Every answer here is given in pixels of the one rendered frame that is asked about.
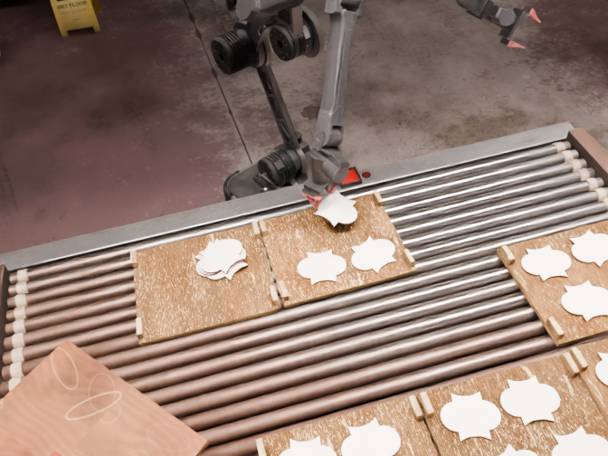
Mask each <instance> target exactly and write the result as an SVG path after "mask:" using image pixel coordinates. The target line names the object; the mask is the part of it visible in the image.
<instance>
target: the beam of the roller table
mask: <svg viewBox="0 0 608 456"><path fill-rule="evenodd" d="M573 129H575V128H574V127H573V126H572V125H571V124H570V123H569V122H568V121H567V122H563V123H559V124H555V125H551V126H547V127H542V128H536V129H532V130H528V131H524V132H520V133H517V134H512V135H508V136H505V137H500V138H493V139H490V140H485V141H481V142H478V143H474V144H469V145H466V146H462V147H455V148H451V149H447V150H443V151H439V152H435V153H431V154H427V155H423V156H419V157H412V158H408V159H405V160H400V161H396V162H393V163H389V164H384V165H381V166H373V167H369V168H366V169H362V170H357V171H358V173H359V175H360V176H361V179H362V184H361V185H353V186H350V187H346V188H341V187H340V185H339V184H338V185H337V186H336V187H335V189H334V191H333V192H332V194H334V193H335V192H336V191H337V190H338V192H339V193H340V194H341V195H343V194H347V193H352V192H355V191H359V190H363V189H367V188H371V187H375V186H379V185H385V184H389V183H393V182H397V181H401V180H405V179H408V178H413V177H417V176H423V175H427V174H431V173H435V172H439V171H442V170H446V169H451V168H454V167H458V166H465V165H469V164H473V163H477V162H480V161H484V160H489V159H492V158H496V157H503V156H507V155H511V154H515V153H518V152H522V151H527V150H530V149H534V148H538V147H545V146H549V145H552V144H553V143H556V142H560V141H561V142H564V141H565V140H566V137H567V134H568V131H569V130H573ZM364 172H369V173H370V174H371V176H370V177H368V178H363V177H362V174H363V173H364ZM303 188H304V185H303V184H299V185H293V186H288V187H284V188H281V189H277V190H272V191H269V192H265V193H261V194H256V195H250V196H245V197H242V198H238V199H234V200H230V201H226V202H222V203H218V204H211V205H207V206H203V207H199V208H195V209H192V210H187V211H183V212H180V213H175V214H169V215H165V216H160V217H157V218H153V219H149V220H145V221H141V222H137V223H130V224H126V225H122V226H118V227H114V228H110V229H107V230H102V231H98V232H95V233H87V234H83V235H80V236H75V237H71V238H68V239H64V240H59V241H56V242H48V243H45V244H41V245H37V246H33V247H29V248H25V249H22V250H17V251H13V252H6V253H2V254H0V265H2V264H4V265H5V267H6V268H7V269H8V270H9V272H10V273H14V272H18V271H19V270H24V269H32V268H36V267H40V266H44V265H48V264H52V263H55V262H59V261H67V260H70V259H74V258H78V257H82V256H86V255H90V254H93V253H97V252H104V251H108V250H112V249H116V248H120V247H124V246H128V245H131V244H135V243H140V242H146V241H150V240H154V239H158V238H162V237H166V236H169V235H173V234H178V233H184V232H188V231H192V230H196V229H200V228H204V227H207V226H211V225H215V224H219V223H226V222H230V221H233V220H238V219H242V218H245V217H249V216H253V215H257V214H264V213H268V212H271V211H276V210H280V209H283V208H287V207H291V206H295V205H299V204H305V203H309V200H308V199H307V197H306V196H305V195H304V194H302V189H303Z"/></svg>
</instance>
